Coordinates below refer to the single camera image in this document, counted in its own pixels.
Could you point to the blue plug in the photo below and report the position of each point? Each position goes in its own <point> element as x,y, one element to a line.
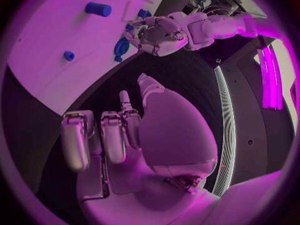
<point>143,14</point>

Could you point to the blue cylinder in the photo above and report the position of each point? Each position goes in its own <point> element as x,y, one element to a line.
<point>98,9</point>

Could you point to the white task board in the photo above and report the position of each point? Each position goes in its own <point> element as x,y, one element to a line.
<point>58,31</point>

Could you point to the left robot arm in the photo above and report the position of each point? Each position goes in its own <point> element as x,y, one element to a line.
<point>211,28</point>

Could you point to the blue gear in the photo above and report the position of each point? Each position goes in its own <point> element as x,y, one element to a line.
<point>122,47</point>

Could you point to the glowing light bar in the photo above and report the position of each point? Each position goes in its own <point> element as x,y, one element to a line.
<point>272,82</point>

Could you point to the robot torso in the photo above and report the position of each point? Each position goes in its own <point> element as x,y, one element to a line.
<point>255,120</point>

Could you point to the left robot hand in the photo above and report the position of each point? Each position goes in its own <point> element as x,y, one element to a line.
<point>161,31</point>

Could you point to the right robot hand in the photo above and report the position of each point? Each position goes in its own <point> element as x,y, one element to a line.
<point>173,135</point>

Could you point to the small blue block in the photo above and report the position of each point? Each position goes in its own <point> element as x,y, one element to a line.
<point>129,27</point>

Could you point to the blue peg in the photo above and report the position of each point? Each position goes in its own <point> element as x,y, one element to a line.
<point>68,56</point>

